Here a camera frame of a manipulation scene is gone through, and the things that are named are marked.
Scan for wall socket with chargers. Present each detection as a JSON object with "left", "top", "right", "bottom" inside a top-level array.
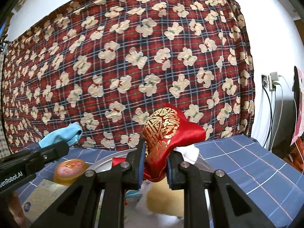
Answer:
[{"left": 268, "top": 71, "right": 281, "bottom": 91}]

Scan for white cable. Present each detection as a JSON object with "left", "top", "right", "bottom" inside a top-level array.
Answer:
[{"left": 279, "top": 75, "right": 299, "bottom": 133}]

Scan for silver metal basin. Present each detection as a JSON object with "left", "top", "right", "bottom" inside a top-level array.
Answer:
[{"left": 89, "top": 148, "right": 214, "bottom": 228}]

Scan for person's left forearm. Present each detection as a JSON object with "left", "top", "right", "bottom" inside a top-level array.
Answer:
[{"left": 8, "top": 191, "right": 28, "bottom": 228}]

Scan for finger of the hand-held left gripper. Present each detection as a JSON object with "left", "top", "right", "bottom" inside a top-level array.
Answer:
[{"left": 0, "top": 141, "right": 70, "bottom": 171}]

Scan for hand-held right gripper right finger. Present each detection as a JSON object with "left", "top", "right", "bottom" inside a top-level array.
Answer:
[{"left": 166, "top": 151, "right": 277, "bottom": 228}]

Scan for red plaid bear-print blanket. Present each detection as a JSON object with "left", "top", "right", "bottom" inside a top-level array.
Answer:
[{"left": 0, "top": 0, "right": 256, "bottom": 151}]

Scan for pale yellow cloth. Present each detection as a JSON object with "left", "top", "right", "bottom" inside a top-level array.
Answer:
[{"left": 146, "top": 182, "right": 186, "bottom": 216}]

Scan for red gold-embroidered cloth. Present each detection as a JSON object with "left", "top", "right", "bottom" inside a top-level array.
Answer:
[{"left": 112, "top": 107, "right": 206, "bottom": 188}]

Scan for jar with amber lid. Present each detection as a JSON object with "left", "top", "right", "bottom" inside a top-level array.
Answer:
[{"left": 53, "top": 159, "right": 90, "bottom": 187}]

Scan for beige printed box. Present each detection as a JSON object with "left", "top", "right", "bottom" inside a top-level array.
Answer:
[{"left": 21, "top": 179, "right": 69, "bottom": 222}]

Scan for black cable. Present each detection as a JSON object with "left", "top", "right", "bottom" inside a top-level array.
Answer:
[{"left": 262, "top": 85, "right": 273, "bottom": 150}]

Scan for light blue cloth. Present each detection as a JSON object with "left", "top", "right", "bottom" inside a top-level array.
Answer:
[{"left": 38, "top": 122, "right": 83, "bottom": 149}]

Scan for white cloth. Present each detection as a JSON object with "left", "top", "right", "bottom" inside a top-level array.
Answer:
[{"left": 177, "top": 145, "right": 199, "bottom": 165}]

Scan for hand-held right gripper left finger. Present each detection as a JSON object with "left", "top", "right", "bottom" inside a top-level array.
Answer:
[{"left": 31, "top": 139, "right": 146, "bottom": 228}]

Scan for blue plaid bed sheet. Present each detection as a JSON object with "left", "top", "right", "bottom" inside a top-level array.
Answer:
[{"left": 17, "top": 134, "right": 304, "bottom": 228}]

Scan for beige checkered cloth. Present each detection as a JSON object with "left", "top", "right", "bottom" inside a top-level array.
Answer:
[{"left": 0, "top": 52, "right": 12, "bottom": 155}]

